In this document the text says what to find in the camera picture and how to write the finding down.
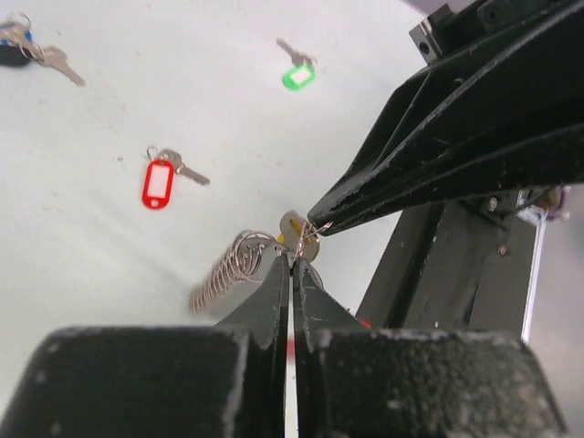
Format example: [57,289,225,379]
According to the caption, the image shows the red tagged key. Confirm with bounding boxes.
[141,146,210,210]

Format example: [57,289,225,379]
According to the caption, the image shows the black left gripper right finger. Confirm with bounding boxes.
[293,259,569,437]

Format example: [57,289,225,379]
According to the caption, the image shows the black and blue tagged keys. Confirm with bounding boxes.
[1,14,86,87]

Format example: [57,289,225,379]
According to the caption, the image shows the yellow tagged key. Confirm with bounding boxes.
[276,210,332,262]

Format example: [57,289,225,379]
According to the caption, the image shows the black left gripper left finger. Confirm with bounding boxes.
[1,255,289,437]

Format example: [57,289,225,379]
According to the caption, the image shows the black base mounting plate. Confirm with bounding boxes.
[356,192,546,340]

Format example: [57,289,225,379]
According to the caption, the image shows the red handled metal key organiser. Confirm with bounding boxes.
[189,229,289,313]

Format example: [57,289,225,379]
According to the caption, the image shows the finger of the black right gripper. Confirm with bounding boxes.
[317,122,583,235]
[308,1,583,224]

